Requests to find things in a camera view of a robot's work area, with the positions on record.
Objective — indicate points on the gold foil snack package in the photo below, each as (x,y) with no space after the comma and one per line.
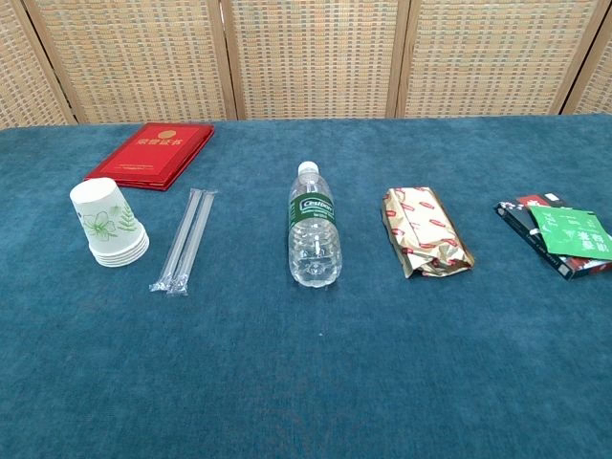
(425,229)

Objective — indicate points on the clear wrapped drinking straw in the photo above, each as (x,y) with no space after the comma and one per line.
(184,229)
(197,234)

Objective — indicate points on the red certificate folder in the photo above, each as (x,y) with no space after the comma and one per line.
(165,186)
(153,153)

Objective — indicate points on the green tea packet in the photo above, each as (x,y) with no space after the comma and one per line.
(574,232)

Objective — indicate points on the black flower print box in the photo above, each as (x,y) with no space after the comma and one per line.
(514,217)

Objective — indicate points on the white floral paper cup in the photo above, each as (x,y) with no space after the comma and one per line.
(115,264)
(115,256)
(115,253)
(115,260)
(102,210)

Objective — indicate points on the blue velvet tablecloth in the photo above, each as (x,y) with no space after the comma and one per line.
(306,373)

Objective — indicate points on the woven wooden screen panel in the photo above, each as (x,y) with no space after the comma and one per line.
(315,57)
(492,57)
(597,91)
(19,76)
(134,57)

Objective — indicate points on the clear plastic water bottle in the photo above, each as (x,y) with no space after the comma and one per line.
(313,229)

